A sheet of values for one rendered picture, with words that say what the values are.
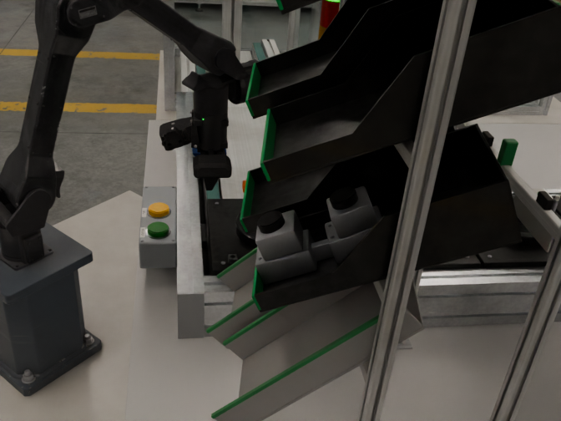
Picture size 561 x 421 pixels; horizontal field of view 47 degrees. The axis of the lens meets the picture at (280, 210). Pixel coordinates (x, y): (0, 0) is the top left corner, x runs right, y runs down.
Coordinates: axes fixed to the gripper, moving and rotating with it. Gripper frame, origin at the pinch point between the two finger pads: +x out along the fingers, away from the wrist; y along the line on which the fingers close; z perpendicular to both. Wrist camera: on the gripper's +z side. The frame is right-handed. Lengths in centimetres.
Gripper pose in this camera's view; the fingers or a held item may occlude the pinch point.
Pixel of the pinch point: (209, 172)
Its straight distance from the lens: 114.4
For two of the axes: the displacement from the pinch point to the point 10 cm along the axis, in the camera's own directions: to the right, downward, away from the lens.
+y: 1.4, 5.3, -8.3
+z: -9.9, 0.1, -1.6
